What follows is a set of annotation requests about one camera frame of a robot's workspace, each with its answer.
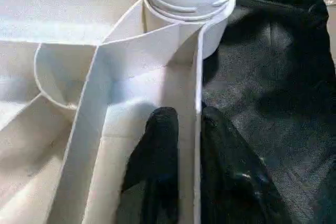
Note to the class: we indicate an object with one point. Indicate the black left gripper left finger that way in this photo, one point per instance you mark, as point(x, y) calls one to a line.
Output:
point(155, 166)

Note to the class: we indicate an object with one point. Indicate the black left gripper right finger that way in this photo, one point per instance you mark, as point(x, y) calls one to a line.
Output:
point(236, 177)

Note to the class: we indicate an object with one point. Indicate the white plastic table top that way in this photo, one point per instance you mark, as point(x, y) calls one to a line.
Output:
point(105, 77)

